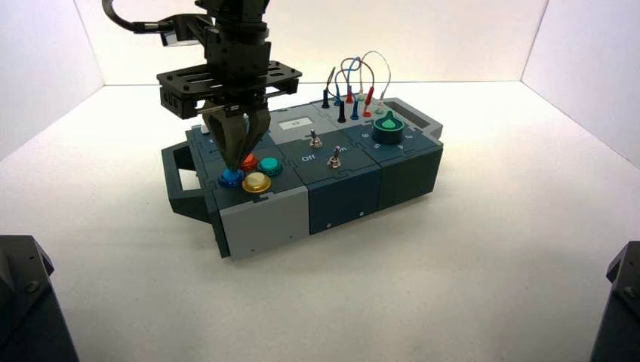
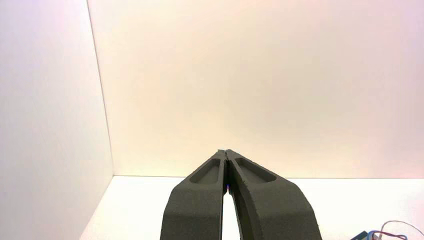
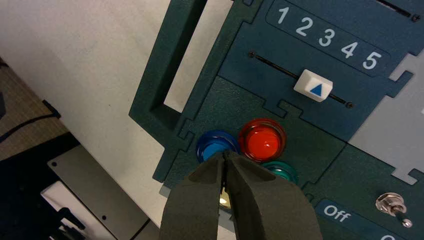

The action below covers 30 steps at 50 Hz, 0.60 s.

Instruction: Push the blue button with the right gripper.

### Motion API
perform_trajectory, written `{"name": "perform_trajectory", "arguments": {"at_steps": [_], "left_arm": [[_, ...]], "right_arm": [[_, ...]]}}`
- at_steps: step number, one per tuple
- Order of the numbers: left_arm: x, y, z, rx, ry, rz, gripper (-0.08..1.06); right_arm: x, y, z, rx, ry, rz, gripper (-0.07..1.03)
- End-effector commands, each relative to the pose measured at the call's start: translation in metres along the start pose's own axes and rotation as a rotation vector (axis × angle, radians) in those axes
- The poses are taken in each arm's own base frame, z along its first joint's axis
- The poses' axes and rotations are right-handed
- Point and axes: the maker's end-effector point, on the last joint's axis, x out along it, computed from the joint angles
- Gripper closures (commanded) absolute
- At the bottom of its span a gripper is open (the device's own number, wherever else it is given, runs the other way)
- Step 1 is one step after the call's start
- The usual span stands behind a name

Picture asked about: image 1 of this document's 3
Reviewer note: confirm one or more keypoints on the teal arcade push button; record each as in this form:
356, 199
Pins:
270, 164

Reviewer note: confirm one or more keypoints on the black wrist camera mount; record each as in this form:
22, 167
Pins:
187, 30

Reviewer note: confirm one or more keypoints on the white slider knob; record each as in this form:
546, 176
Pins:
204, 129

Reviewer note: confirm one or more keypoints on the orange arcade push button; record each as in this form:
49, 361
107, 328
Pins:
250, 163

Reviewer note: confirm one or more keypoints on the blue arcade push button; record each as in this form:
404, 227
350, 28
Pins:
232, 177

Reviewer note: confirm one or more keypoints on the yellow arcade push button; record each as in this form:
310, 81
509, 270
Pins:
256, 182

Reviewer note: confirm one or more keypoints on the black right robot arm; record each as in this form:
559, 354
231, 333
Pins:
235, 15

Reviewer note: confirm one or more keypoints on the green rotary knob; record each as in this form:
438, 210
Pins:
389, 129

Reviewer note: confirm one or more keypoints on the metal toggle switch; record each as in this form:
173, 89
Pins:
334, 161
314, 141

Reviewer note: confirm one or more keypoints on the grey and teal control box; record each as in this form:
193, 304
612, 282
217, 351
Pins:
265, 225

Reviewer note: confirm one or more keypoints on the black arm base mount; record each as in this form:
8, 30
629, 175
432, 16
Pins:
622, 310
25, 310

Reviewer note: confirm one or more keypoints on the small white display window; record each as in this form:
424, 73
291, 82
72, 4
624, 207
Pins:
296, 124

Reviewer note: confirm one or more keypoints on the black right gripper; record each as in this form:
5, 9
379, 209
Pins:
235, 60

